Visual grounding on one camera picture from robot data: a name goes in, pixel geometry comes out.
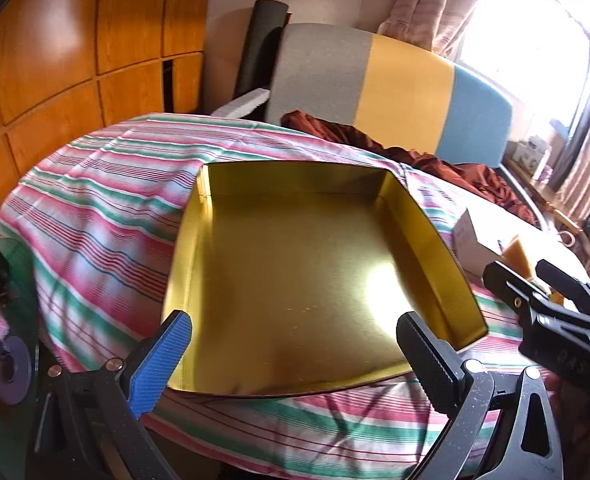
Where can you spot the window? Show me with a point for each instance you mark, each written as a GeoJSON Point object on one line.
{"type": "Point", "coordinates": [525, 25]}

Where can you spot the white packs on shelf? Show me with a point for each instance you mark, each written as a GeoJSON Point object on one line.
{"type": "Point", "coordinates": [532, 152]}

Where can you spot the wooden wardrobe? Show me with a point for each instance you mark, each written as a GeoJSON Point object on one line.
{"type": "Point", "coordinates": [75, 60]}

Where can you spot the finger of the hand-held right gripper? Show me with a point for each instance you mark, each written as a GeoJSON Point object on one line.
{"type": "Point", "coordinates": [570, 290]}
{"type": "Point", "coordinates": [510, 285]}

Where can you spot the striped pink green bed sheet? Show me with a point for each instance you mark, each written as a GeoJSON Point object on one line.
{"type": "Point", "coordinates": [100, 200]}

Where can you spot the black rolled mat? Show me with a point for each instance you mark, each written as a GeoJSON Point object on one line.
{"type": "Point", "coordinates": [260, 45]}

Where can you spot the gold metal tin box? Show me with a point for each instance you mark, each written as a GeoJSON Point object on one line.
{"type": "Point", "coordinates": [300, 285]}

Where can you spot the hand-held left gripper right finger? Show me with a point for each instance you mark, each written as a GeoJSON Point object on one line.
{"type": "Point", "coordinates": [427, 360]}

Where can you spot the grey bed frame rail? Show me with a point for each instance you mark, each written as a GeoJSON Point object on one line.
{"type": "Point", "coordinates": [525, 195]}

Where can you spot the grey round disc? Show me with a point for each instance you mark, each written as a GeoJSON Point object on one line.
{"type": "Point", "coordinates": [17, 370]}

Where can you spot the white cardboard box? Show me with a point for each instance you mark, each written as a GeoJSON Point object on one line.
{"type": "Point", "coordinates": [475, 242]}

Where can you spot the brown satin cloth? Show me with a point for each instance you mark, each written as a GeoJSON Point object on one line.
{"type": "Point", "coordinates": [425, 162]}

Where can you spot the white foam piece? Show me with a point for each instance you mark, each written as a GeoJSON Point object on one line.
{"type": "Point", "coordinates": [242, 102]}

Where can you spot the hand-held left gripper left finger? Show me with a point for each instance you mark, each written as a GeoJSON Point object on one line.
{"type": "Point", "coordinates": [157, 365]}

